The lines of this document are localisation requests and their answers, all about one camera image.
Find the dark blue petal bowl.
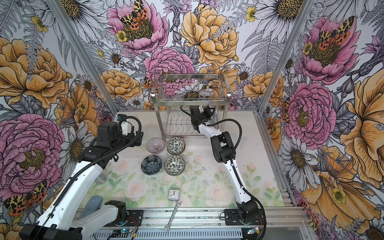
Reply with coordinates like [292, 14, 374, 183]
[141, 155, 162, 175]

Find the black leaf pattern bowl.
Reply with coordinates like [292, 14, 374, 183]
[164, 155, 186, 176]
[167, 136, 186, 155]

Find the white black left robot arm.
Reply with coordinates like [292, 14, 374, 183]
[20, 114, 143, 240]

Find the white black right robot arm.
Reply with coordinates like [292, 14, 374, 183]
[180, 106, 266, 226]

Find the silver metal dish rack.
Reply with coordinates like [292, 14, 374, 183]
[151, 74, 232, 141]

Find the pink striped bowl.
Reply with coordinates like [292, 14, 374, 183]
[147, 138, 166, 154]

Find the small square white clock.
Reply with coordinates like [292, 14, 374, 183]
[168, 188, 181, 201]

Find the silver metal wrench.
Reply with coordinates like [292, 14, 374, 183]
[164, 201, 182, 232]

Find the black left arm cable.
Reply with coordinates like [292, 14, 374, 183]
[44, 115, 143, 223]

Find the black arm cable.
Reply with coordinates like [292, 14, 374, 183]
[179, 105, 267, 240]
[44, 115, 143, 223]

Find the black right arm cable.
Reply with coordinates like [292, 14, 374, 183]
[179, 105, 267, 240]

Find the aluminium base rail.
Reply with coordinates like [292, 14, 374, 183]
[74, 205, 310, 240]

